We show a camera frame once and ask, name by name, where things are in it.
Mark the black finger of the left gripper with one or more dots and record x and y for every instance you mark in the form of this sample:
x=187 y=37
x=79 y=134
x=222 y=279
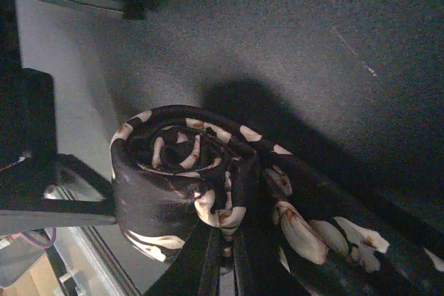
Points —
x=31 y=165

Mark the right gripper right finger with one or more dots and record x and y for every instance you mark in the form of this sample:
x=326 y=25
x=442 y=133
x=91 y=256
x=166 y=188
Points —
x=257 y=270

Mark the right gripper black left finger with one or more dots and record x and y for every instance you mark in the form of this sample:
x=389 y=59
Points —
x=196 y=270

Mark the black floral patterned tie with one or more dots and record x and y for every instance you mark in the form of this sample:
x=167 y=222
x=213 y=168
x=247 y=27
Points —
x=176 y=166

